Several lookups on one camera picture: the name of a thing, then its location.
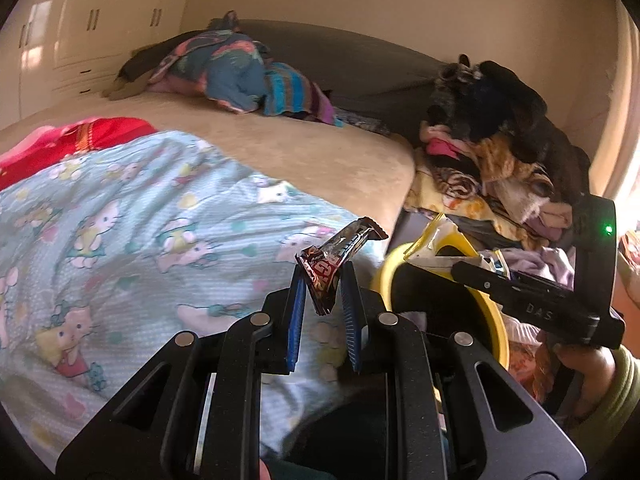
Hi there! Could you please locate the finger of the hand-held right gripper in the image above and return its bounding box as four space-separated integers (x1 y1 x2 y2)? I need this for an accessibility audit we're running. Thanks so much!
487 250 575 292
451 258 522 312

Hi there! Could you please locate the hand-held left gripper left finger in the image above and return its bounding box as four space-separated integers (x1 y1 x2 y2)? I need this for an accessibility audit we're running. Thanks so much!
55 266 307 480

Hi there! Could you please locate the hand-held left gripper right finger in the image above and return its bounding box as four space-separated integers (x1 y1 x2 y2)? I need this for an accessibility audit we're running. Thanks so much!
339 261 587 480

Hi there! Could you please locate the red brown snack wrapper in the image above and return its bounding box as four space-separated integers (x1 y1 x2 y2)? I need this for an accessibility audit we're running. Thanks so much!
294 216 390 317

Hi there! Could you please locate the yellow snack wrapper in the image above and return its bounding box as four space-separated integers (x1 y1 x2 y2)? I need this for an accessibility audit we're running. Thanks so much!
404 212 496 275

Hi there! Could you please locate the yellow trash bin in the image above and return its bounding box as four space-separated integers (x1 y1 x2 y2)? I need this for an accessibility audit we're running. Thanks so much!
370 241 511 377

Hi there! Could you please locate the person's right forearm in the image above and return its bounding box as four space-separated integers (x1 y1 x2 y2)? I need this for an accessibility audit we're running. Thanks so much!
565 345 640 461

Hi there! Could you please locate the person's right hand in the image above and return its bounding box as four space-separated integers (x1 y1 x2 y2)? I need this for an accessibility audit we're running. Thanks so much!
552 342 621 413

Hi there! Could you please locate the light pink cloth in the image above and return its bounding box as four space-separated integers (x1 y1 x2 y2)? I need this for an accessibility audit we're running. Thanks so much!
492 245 577 292

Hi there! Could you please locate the yellow printed blanket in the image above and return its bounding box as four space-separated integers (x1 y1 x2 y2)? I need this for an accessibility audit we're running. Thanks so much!
402 170 527 252

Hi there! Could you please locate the orange patterned cloth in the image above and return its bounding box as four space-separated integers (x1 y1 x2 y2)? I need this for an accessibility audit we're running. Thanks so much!
506 329 557 402

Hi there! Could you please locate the brown striped cloth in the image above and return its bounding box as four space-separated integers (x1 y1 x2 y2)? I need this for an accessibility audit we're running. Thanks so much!
432 164 484 199

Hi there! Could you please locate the yellow knitted cloth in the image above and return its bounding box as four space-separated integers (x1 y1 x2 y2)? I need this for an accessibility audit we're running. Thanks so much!
475 132 552 187

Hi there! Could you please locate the pink garment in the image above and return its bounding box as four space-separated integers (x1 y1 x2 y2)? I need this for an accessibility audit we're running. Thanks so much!
420 122 477 162

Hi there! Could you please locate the beige bed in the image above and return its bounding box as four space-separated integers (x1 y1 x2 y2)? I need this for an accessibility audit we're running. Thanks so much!
0 85 417 242

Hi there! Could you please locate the light blue printed blanket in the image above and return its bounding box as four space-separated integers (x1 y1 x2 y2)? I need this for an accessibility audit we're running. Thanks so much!
0 130 397 472

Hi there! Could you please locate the black clothing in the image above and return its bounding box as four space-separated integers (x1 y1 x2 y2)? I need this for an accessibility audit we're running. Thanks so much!
425 54 592 196

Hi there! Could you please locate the dark patterned cloth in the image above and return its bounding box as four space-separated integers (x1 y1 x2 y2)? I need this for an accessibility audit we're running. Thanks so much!
332 107 397 137

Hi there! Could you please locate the striped blanket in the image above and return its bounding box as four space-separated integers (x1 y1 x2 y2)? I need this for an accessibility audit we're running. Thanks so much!
262 62 342 126

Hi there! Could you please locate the blue floral quilt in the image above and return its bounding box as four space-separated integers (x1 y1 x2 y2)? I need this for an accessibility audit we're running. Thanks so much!
149 10 274 114

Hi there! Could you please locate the red blanket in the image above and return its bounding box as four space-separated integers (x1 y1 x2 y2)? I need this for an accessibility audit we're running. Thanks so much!
0 116 159 192

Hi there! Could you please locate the dark brown cloth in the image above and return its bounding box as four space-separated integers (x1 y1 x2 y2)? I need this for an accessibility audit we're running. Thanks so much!
102 42 177 102

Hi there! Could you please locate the cream wardrobe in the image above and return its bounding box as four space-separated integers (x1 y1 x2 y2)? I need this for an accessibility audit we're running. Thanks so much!
0 0 202 132

